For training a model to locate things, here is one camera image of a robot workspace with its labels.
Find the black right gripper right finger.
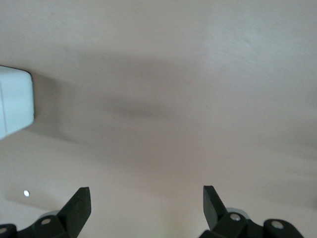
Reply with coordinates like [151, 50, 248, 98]
[198, 184, 305, 238]

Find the white square lidded bin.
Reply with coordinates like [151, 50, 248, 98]
[0, 64, 35, 141]

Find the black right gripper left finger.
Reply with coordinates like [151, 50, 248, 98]
[0, 186, 92, 238]

